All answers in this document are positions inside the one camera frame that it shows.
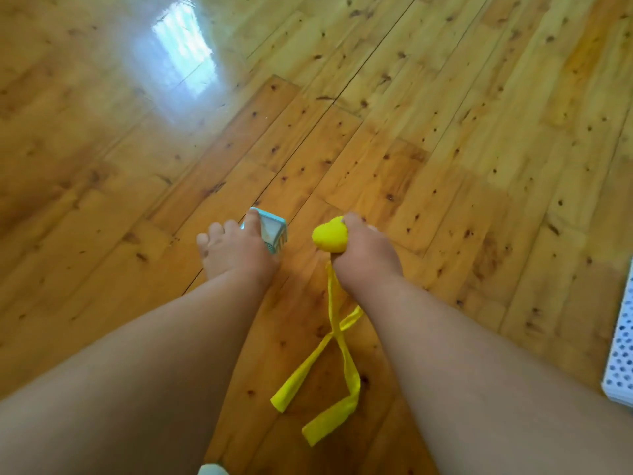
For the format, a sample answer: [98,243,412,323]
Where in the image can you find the person's left hand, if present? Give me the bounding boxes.
[196,210,281,284]

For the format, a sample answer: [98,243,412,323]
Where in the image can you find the person's right hand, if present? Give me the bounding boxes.
[330,212,404,298]

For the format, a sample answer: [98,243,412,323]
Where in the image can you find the yellow cloth with ribbon straps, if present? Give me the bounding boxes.
[270,216,365,448]

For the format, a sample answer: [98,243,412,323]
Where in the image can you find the small teal-edged carton box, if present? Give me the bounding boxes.
[240,207,288,256]

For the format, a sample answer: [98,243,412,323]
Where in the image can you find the person's right forearm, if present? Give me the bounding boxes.
[341,279,633,475]

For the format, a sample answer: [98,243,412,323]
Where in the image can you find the person's left forearm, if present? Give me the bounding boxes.
[0,272,278,475]

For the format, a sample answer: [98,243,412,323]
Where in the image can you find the white perforated plastic basket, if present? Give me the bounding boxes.
[601,259,633,408]

